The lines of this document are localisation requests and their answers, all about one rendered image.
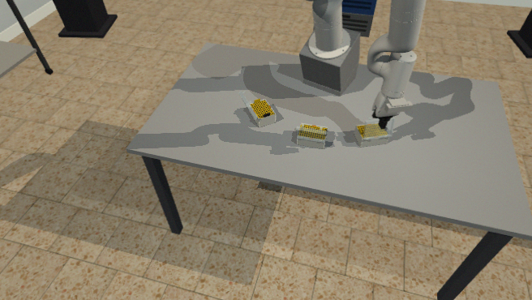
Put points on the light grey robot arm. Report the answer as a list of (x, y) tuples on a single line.
[(404, 27)]

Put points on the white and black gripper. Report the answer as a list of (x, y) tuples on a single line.
[(379, 111)]

